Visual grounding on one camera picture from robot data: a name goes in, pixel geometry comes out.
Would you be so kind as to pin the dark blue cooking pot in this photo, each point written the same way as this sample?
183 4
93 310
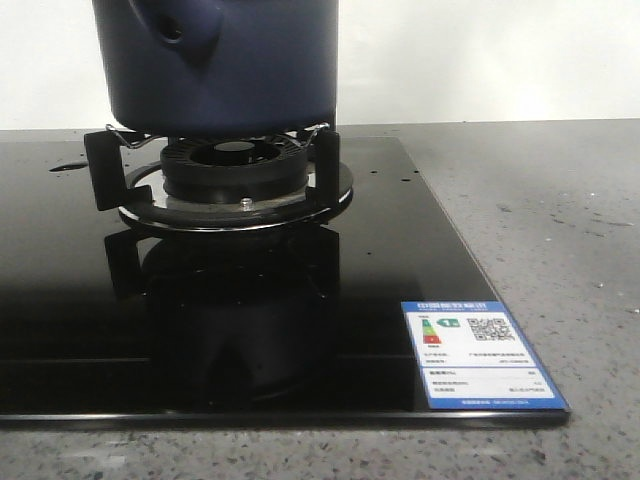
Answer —
219 68

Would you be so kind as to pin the black glass gas stove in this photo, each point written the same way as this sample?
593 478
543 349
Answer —
104 327

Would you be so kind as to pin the blue energy label sticker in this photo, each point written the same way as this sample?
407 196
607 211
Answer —
472 355

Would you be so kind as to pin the black gas burner head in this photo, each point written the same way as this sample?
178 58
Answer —
216 171

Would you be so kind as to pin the black pot support grate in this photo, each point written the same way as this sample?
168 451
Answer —
139 196

